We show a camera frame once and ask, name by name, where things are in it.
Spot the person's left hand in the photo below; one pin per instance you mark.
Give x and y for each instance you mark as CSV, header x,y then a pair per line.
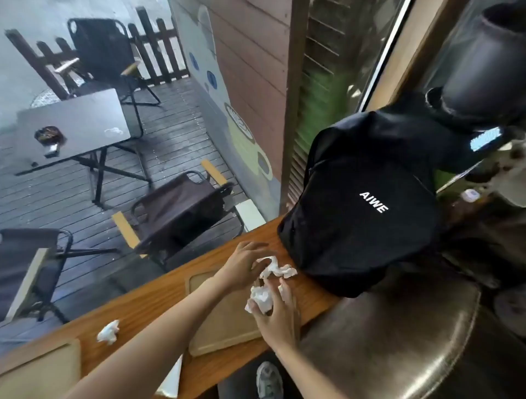
x,y
240,269

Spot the person's right hand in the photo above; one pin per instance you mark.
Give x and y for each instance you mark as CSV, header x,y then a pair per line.
x,y
281,322

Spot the square wooden tray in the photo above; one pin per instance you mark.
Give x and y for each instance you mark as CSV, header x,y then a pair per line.
x,y
37,378
230,324

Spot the person's left forearm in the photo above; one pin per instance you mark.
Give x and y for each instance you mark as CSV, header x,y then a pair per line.
x,y
156,345

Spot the person's right forearm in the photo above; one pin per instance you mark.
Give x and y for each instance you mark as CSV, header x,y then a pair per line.
x,y
304,378

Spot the person's right shoe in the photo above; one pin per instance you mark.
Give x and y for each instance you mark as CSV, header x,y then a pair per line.
x,y
269,382

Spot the white stone block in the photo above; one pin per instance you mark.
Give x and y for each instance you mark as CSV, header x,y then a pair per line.
x,y
250,214

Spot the black folding camp chair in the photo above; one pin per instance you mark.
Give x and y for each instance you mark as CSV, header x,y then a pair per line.
x,y
102,49
176,209
24,255

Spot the brown leather chair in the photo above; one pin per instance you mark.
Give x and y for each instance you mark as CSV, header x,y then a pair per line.
x,y
390,345

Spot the black backpack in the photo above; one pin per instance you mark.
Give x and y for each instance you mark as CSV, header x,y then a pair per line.
x,y
361,230

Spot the flat white tissue scrap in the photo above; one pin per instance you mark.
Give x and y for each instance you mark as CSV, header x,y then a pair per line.
x,y
114,132

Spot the black folding outdoor table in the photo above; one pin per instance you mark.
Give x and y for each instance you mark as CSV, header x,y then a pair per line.
x,y
82,119

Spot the small white black box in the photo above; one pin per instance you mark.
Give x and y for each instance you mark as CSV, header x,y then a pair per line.
x,y
51,151

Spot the dark round ashtray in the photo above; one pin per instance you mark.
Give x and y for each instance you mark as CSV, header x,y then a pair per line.
x,y
49,135

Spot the dark wooden picket fence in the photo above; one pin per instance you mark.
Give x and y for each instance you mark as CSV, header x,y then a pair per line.
x,y
151,41

